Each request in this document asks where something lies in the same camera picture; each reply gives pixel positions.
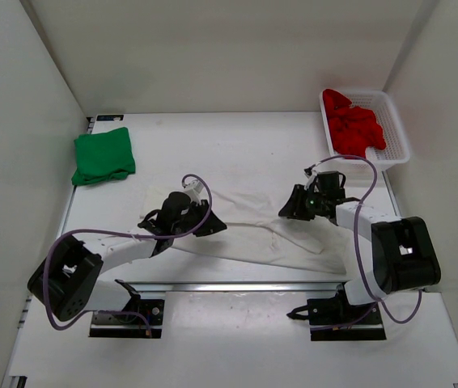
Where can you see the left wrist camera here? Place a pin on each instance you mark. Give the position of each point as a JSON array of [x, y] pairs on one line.
[[193, 190]]

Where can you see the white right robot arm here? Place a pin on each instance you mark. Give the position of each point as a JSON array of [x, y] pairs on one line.
[[393, 254]]

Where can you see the white plastic laundry basket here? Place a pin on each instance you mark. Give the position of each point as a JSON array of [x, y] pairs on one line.
[[397, 149]]

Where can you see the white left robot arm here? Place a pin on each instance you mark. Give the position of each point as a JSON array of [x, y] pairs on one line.
[[68, 281]]

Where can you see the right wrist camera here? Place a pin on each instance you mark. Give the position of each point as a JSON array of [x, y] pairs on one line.
[[312, 171]]

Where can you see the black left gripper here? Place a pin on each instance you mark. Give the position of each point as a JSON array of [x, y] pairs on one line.
[[212, 225]]

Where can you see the white t-shirt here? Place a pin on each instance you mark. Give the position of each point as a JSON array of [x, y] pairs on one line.
[[256, 234]]

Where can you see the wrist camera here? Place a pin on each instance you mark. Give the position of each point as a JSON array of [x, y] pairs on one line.
[[312, 171], [193, 190]]

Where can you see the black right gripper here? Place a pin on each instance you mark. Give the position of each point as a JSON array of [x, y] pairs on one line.
[[294, 209]]

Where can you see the dark table label sticker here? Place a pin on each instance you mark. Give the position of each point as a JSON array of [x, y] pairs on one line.
[[103, 118]]

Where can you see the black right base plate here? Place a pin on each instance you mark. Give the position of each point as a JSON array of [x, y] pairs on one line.
[[334, 319]]

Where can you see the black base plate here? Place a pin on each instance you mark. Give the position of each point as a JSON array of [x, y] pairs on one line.
[[334, 319], [127, 326]]

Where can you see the red t-shirt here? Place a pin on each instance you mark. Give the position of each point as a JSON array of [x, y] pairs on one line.
[[352, 129]]

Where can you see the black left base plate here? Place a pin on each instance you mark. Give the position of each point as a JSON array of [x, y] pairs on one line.
[[127, 326]]

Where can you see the green t-shirt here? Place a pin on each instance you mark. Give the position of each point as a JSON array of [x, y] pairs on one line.
[[103, 157]]

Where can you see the aluminium rail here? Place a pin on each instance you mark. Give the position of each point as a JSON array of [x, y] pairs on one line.
[[234, 287]]

